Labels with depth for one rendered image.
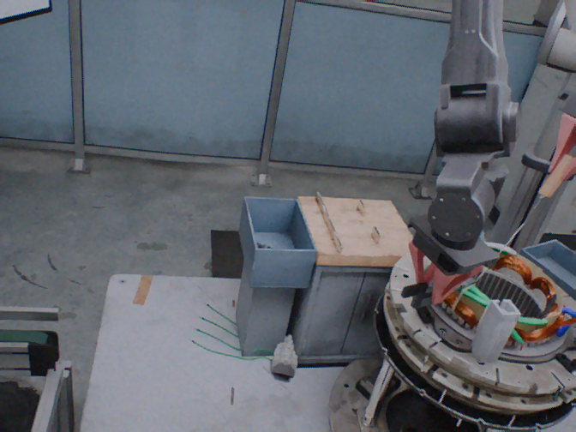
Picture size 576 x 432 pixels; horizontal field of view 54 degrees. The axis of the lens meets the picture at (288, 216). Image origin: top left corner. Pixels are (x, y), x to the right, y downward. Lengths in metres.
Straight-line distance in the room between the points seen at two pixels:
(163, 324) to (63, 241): 1.59
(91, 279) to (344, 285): 1.64
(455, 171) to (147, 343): 0.75
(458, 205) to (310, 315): 0.54
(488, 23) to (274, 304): 0.64
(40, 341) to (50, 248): 1.51
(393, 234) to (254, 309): 0.30
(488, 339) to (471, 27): 0.40
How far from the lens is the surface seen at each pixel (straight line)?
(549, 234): 3.47
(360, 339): 1.16
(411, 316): 0.86
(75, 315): 2.38
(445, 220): 0.61
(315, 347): 1.14
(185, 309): 1.25
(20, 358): 1.25
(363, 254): 1.00
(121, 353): 1.16
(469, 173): 0.61
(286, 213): 1.12
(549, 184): 0.83
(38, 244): 2.75
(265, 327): 1.11
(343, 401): 1.11
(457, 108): 0.65
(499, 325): 0.79
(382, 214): 1.13
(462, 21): 0.66
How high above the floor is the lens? 1.63
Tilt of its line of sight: 32 degrees down
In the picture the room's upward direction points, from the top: 11 degrees clockwise
